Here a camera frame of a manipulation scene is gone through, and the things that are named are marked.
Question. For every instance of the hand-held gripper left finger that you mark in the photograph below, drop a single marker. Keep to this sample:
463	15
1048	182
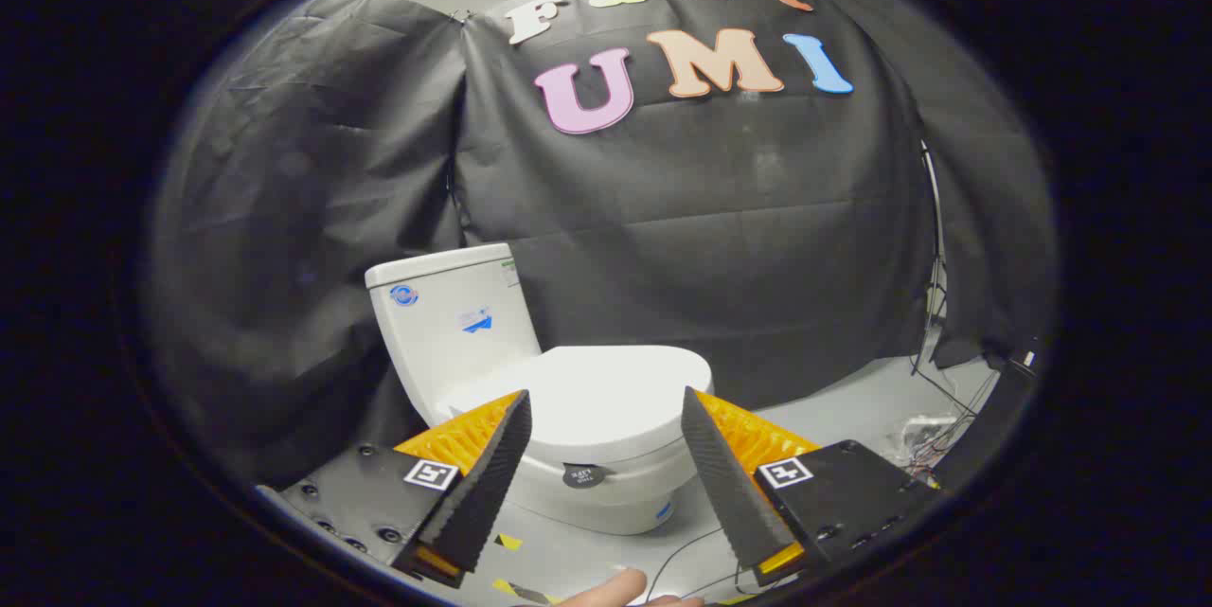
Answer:
488	479

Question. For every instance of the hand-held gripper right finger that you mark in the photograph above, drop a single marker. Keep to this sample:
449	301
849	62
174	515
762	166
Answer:
724	484

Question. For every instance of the black round lid pull tab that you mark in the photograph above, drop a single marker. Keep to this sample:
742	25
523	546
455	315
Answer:
583	475

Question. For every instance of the white toilet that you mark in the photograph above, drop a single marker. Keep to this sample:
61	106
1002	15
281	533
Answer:
454	342

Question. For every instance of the white toilet tank lid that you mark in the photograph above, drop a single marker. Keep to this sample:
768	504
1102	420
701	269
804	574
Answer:
436	264

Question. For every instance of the yellow black floor tape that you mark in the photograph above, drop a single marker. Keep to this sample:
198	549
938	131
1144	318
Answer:
508	543

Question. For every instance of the clear plastic wrapper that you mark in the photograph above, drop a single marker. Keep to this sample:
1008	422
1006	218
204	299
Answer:
923	441

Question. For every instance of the black backdrop cloth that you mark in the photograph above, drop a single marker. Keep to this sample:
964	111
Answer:
710	209

